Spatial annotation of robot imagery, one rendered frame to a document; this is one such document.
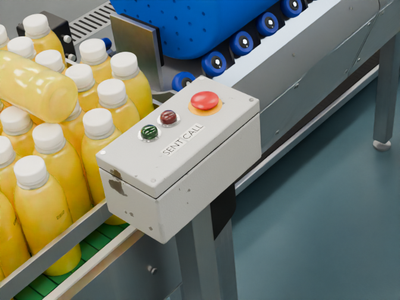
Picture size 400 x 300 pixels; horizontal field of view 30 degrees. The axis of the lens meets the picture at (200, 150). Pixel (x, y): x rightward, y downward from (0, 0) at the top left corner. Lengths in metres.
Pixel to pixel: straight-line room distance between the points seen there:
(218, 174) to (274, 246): 1.31
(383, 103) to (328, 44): 0.95
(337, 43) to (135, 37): 0.47
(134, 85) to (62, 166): 0.18
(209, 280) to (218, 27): 0.39
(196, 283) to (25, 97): 0.37
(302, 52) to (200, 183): 0.59
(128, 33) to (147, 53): 0.05
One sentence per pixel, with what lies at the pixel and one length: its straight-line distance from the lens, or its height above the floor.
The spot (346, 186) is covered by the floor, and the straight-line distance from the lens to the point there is 2.43.
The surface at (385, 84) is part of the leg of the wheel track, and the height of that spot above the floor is 0.27.
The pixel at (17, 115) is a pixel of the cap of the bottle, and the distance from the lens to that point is 1.04.
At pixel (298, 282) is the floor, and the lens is 2.16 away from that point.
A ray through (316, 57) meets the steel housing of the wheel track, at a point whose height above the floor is 0.84.
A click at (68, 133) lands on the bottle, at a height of 1.04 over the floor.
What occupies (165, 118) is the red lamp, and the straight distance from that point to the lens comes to 0.93.
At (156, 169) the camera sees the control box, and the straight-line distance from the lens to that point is 0.87.
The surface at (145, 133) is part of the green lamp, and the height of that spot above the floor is 1.11.
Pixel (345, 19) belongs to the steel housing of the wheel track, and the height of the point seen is 0.87.
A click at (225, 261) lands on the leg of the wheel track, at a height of 0.46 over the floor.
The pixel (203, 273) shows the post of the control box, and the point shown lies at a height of 0.84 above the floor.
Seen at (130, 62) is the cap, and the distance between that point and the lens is 1.10.
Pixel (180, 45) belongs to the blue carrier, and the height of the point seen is 0.99.
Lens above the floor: 1.68
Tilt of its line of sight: 41 degrees down
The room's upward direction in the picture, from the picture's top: 7 degrees counter-clockwise
